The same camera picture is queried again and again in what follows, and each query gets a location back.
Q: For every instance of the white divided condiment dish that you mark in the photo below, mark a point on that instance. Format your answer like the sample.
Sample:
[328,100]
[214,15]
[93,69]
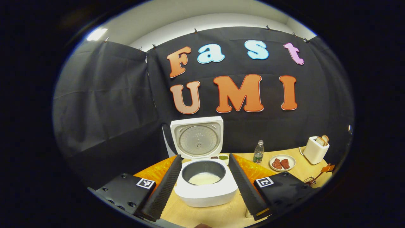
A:
[223,157]

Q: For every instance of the red meat slice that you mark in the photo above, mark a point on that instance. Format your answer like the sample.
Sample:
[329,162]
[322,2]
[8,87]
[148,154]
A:
[277,164]
[285,163]

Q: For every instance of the toast bread slice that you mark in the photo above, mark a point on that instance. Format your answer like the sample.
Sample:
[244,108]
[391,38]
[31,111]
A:
[319,141]
[326,138]

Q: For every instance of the white toaster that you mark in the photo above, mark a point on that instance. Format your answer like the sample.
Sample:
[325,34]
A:
[314,153]

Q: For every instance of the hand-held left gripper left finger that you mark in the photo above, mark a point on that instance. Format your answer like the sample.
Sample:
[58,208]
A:
[166,193]

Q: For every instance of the ceiling light panel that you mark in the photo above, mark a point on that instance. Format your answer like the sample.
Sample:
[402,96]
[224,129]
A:
[97,34]

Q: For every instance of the clear plastic water bottle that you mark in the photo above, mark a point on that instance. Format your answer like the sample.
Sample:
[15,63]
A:
[258,155]

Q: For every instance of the white round plate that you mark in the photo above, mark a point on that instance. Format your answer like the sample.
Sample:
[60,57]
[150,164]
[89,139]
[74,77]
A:
[291,162]

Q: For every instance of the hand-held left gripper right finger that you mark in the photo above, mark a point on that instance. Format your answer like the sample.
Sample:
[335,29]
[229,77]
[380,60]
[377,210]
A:
[248,193]

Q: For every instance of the white rice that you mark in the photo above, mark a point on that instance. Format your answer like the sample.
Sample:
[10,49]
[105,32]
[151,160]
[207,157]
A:
[204,179]

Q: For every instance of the white rice cooker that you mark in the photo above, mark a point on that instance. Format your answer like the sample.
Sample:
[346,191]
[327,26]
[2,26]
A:
[205,196]

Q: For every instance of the brown wooden spoon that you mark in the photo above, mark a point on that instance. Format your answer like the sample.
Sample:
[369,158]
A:
[329,168]

